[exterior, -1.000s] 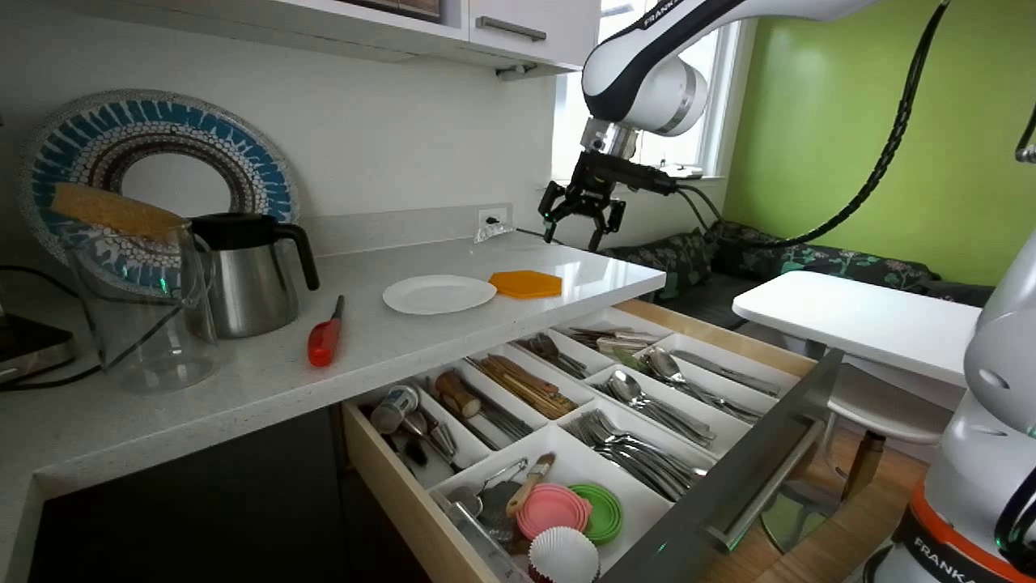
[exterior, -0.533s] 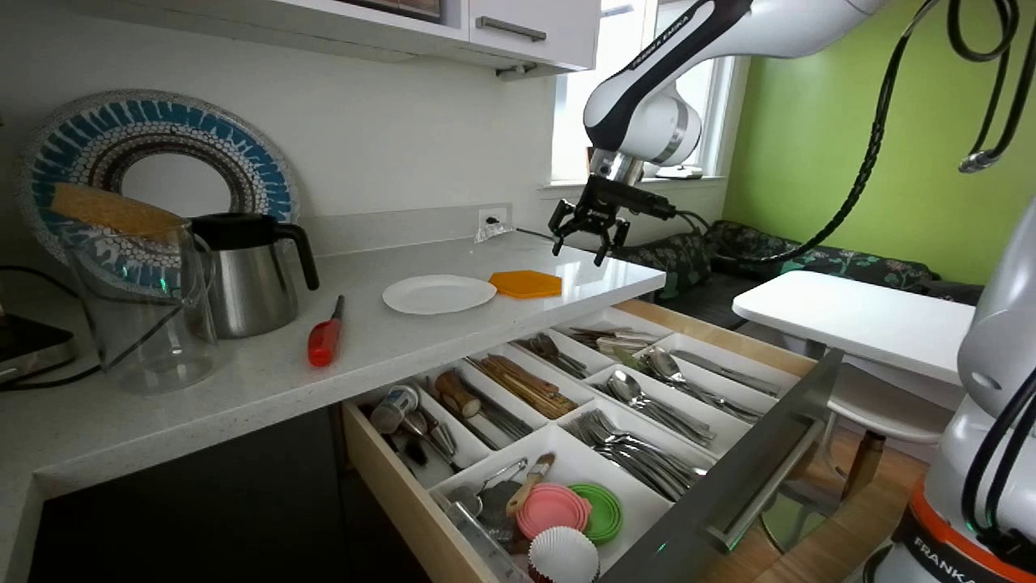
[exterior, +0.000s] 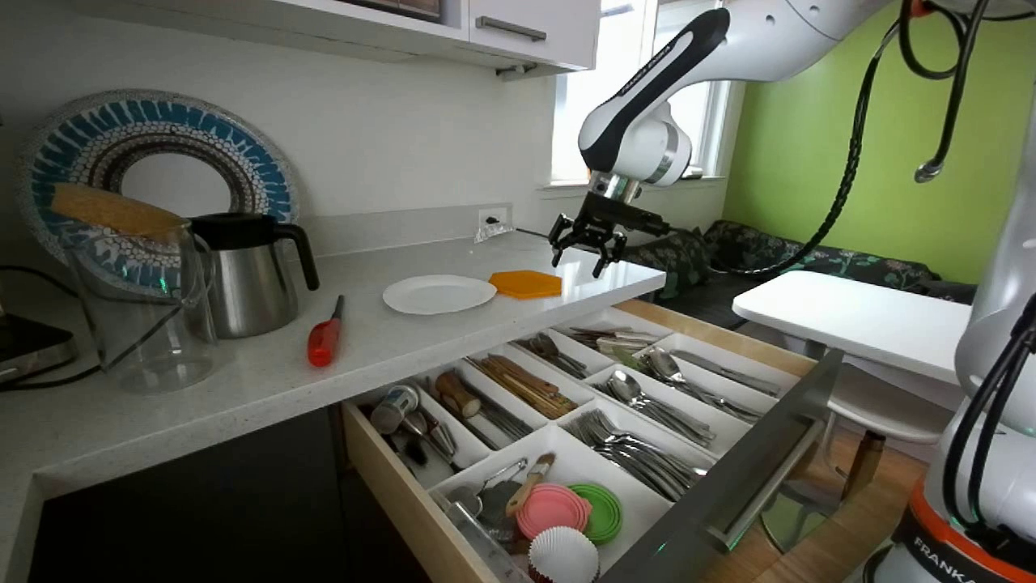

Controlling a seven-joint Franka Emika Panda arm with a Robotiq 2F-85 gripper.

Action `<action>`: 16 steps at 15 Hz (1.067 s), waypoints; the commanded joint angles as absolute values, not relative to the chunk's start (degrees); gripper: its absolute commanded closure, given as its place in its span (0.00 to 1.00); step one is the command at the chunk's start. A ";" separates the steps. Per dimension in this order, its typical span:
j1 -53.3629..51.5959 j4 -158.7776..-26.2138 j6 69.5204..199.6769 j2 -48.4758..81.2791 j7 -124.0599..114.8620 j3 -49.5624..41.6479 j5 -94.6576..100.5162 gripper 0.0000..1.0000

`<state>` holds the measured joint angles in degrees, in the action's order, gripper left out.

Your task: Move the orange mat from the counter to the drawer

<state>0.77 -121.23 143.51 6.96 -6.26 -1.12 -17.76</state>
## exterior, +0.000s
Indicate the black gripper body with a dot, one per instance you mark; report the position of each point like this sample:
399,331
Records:
617,221

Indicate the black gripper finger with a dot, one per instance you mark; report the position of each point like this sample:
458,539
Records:
558,245
611,252

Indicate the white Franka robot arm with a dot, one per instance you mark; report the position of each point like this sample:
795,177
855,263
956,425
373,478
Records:
756,36

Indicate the wooden kitchen drawer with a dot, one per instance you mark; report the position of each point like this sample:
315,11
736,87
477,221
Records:
394,487

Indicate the bright window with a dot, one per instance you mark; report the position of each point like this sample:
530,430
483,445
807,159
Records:
571,99

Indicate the white round plate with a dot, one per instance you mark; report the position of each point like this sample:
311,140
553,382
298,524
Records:
439,293

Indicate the wooden utensils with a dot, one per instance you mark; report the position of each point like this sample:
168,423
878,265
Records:
530,386

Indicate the steel spoon bundle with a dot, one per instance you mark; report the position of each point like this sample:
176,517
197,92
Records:
652,405

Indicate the steel teaspoon bundle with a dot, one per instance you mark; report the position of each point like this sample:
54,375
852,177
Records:
702,390

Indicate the dark floral cushion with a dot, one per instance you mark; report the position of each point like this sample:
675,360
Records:
780,260

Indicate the steel knife bundle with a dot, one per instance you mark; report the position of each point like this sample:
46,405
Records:
734,374

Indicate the white cutlery organizer tray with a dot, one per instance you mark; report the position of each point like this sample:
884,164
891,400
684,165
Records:
561,449

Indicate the steel fork bundle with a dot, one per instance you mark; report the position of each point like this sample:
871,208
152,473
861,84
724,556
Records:
635,453

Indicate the steel measuring cups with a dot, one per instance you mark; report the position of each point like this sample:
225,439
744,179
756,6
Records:
405,416

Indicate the green silicone cup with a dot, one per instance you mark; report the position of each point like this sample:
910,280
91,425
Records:
605,512

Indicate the white small table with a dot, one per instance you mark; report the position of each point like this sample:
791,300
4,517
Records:
863,319

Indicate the pink silicone cup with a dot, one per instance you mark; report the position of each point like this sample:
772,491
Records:
553,510

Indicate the white small cup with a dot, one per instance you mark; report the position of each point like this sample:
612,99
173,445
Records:
561,556

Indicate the steel thermos carafe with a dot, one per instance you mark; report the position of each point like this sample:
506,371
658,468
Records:
249,287

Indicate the white upper cabinet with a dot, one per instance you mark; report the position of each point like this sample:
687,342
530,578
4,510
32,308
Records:
326,20

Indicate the blue patterned decorative plate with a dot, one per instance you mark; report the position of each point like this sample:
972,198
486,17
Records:
99,130

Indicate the black flat device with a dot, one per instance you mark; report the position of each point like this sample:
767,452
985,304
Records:
26,343

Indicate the white wall power outlet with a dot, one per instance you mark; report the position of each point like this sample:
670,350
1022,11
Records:
493,223

